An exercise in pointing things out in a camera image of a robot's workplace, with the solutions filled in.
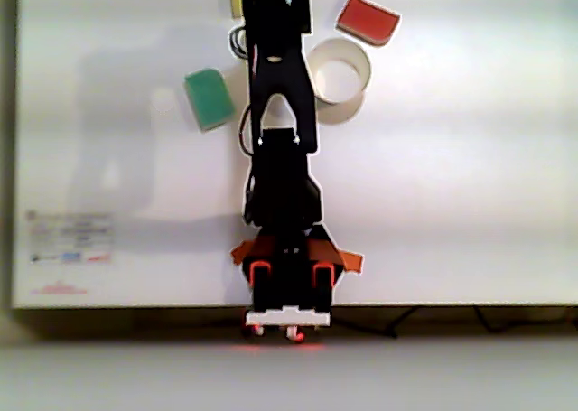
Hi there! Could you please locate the red sponge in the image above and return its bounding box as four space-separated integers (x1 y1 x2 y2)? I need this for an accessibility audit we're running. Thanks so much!
334 0 402 50

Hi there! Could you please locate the green sponge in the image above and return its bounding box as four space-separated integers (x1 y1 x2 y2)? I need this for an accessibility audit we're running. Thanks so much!
183 68 238 133

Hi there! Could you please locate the white paper cup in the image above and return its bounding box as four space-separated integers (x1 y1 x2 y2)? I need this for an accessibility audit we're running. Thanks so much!
305 37 373 126

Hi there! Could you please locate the orange tape strip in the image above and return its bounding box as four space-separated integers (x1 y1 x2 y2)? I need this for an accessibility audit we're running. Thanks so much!
229 240 253 267
324 242 365 276

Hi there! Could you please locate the black clamp with orange tip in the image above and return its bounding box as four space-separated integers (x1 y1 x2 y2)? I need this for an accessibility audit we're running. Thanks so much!
249 260 273 311
312 260 336 311

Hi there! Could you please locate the printed label sticker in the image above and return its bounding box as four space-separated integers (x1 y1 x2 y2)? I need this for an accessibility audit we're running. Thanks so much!
25 210 114 266

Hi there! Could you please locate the black cable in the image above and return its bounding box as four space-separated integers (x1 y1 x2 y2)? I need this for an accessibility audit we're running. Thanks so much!
471 305 578 335
333 305 424 340

